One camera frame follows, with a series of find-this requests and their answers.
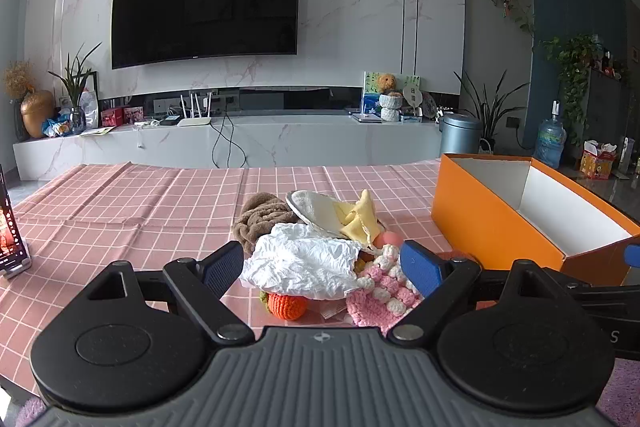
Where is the round paper fan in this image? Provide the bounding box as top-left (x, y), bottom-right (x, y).
top-left (402, 86), bottom-right (423, 115)

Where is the black television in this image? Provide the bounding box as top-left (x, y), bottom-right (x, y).
top-left (111, 0), bottom-right (302, 70)

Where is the black framed picture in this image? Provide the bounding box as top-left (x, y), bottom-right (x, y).
top-left (75, 71), bottom-right (99, 130)

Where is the teddy bear on cups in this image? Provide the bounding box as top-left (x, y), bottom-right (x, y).
top-left (378, 93), bottom-right (403, 122)

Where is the grey cabinet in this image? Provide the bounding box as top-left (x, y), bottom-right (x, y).
top-left (582, 68), bottom-right (633, 162)

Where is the red yellow gift bag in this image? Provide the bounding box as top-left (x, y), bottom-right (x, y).
top-left (580, 140), bottom-right (618, 180)

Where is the blue green painting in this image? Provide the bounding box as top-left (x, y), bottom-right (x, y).
top-left (361, 71), bottom-right (396, 114)

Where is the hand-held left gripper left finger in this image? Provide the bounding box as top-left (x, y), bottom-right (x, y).
top-left (85, 241), bottom-right (256, 348)

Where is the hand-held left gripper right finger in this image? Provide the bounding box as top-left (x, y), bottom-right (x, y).
top-left (386, 239), bottom-right (560, 348)

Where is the white plastic bag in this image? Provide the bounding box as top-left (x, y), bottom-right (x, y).
top-left (240, 223), bottom-right (363, 300)

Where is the grey trash can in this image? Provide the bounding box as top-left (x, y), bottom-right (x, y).
top-left (439, 113), bottom-right (483, 155)

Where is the blue water bottle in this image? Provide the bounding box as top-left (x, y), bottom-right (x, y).
top-left (534, 101), bottom-right (567, 170)

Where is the blue snack bag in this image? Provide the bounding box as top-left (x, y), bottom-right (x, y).
top-left (42, 117), bottom-right (71, 138)

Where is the trailing green plant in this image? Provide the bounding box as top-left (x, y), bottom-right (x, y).
top-left (542, 34), bottom-right (608, 148)

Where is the orange cardboard box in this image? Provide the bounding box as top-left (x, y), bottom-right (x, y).
top-left (431, 153), bottom-right (640, 288)

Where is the brown fuzzy towel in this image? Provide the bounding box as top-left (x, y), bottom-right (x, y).
top-left (234, 192), bottom-right (301, 258)

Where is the dried flower bunch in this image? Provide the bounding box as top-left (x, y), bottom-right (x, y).
top-left (2, 61), bottom-right (37, 100)

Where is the long-leaf potted plant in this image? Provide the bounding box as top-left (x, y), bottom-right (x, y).
top-left (452, 69), bottom-right (531, 155)

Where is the pink white crocheted piece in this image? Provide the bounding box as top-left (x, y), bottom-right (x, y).
top-left (345, 244), bottom-right (426, 328)

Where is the white marble television cabinet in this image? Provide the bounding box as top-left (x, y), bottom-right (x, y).
top-left (12, 114), bottom-right (451, 182)

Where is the pink soft ball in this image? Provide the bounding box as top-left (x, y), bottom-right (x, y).
top-left (372, 231), bottom-right (403, 253)

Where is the golden vase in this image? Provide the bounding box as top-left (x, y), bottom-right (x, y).
top-left (20, 90), bottom-right (56, 139)

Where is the white router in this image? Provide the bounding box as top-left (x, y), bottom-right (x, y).
top-left (177, 91), bottom-right (213, 128)

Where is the yellow cloth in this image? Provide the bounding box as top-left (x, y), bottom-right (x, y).
top-left (339, 189), bottom-right (386, 244)

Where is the black cable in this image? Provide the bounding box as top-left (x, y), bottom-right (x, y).
top-left (211, 109), bottom-right (248, 168)

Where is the phone on stand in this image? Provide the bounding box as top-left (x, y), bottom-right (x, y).
top-left (0, 164), bottom-right (32, 280)

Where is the green plant in glass vase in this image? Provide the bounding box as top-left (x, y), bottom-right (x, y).
top-left (48, 42), bottom-right (103, 135)

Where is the pink checkered tablecloth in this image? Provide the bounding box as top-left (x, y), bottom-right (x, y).
top-left (0, 159), bottom-right (501, 398)

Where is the orange crocheted toy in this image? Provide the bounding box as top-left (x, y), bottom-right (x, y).
top-left (259, 289), bottom-right (308, 322)

